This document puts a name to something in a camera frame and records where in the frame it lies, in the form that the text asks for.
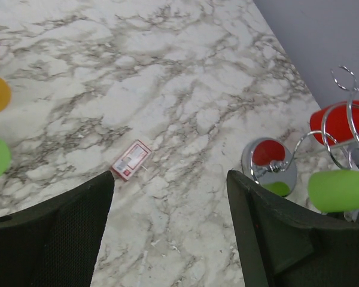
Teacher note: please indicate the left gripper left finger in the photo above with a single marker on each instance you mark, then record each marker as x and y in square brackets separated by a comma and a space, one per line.
[56, 242]

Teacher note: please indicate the chrome wire wine glass rack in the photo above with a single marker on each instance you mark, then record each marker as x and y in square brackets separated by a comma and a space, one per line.
[271, 165]

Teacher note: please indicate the red plastic wine glass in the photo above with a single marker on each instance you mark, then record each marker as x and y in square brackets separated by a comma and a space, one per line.
[337, 123]

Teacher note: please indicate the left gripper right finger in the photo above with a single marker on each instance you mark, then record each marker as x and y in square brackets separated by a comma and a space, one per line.
[283, 244]

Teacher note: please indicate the small red white card box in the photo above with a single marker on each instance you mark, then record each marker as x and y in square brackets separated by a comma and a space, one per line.
[131, 160]

